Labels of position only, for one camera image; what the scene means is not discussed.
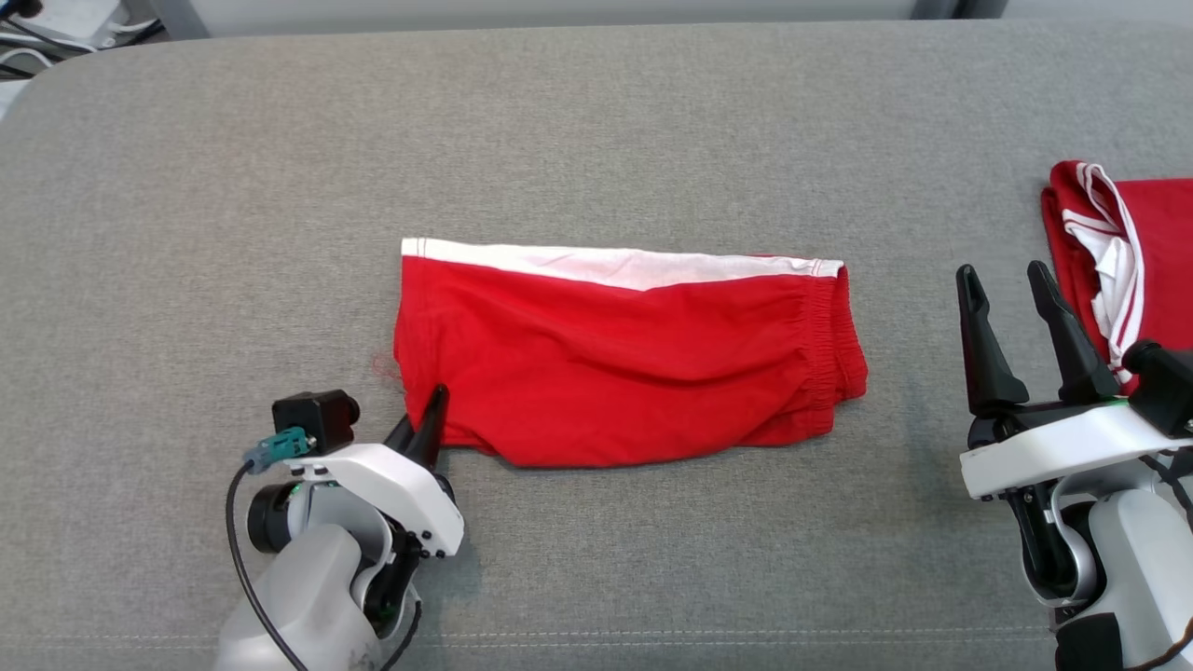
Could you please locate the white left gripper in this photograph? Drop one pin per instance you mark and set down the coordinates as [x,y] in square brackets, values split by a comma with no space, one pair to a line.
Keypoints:
[401,485]

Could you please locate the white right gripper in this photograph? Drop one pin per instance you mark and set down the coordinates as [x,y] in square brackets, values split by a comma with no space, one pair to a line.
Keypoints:
[1044,452]

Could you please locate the red Bulls 23 jersey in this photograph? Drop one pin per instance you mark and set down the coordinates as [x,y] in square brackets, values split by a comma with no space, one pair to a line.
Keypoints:
[1165,261]

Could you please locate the red shorts with white stripe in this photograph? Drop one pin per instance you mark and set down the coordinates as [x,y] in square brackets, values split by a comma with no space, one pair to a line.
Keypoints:
[606,363]

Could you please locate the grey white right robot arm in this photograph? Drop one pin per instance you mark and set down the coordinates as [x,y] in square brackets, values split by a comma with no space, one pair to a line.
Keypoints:
[1132,559]

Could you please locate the grey fabric sofa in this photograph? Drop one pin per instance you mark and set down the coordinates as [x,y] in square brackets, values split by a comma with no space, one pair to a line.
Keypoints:
[559,121]

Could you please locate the white power strip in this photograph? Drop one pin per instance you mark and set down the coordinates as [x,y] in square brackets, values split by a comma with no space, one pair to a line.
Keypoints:
[75,14]

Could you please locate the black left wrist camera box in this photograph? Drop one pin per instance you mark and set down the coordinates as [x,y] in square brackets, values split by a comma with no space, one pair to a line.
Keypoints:
[312,419]

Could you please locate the teal left camera connector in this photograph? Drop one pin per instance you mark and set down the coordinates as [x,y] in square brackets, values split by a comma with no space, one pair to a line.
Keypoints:
[275,452]

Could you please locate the grey partition post with caster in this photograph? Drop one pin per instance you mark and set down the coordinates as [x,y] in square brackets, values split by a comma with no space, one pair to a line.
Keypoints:
[983,7]

